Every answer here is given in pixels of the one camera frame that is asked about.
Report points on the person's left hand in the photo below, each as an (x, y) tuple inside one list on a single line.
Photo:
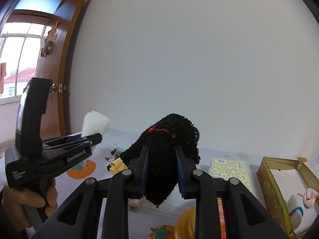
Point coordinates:
[(17, 199)]

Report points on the gold tin box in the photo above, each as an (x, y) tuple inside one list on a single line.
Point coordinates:
[(270, 186)]

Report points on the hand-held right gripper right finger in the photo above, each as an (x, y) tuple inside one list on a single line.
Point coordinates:
[(180, 174)]

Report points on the black fuzzy cloth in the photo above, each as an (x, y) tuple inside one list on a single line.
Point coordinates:
[(164, 139)]

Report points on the persimmon printed sheet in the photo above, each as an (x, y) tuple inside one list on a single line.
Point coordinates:
[(159, 219)]

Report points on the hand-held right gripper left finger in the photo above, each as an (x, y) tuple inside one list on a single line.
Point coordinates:
[(144, 171)]

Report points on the blue hair clip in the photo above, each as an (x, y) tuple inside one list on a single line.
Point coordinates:
[(197, 133)]

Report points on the wooden door ornament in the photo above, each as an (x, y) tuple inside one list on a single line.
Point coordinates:
[(49, 39)]

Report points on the arched window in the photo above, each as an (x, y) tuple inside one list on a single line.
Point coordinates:
[(15, 54)]

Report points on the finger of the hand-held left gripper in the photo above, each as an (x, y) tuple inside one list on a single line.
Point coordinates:
[(94, 138), (74, 146)]

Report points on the pink fabric bow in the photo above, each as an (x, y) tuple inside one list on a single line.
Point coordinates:
[(310, 196)]

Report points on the brown wooden door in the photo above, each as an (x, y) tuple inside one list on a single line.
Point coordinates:
[(64, 54)]

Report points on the white cloth with blue trim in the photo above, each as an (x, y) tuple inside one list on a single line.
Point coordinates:
[(295, 211)]

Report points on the yellow patterned tissue pack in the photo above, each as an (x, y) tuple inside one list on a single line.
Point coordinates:
[(230, 171)]

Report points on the white waffle cloth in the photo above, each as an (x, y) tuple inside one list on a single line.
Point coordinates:
[(96, 124)]

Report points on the yellow jar with orange lid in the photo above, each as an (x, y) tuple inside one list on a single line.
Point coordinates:
[(185, 224)]

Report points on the yellow cloth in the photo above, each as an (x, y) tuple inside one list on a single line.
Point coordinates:
[(117, 166)]

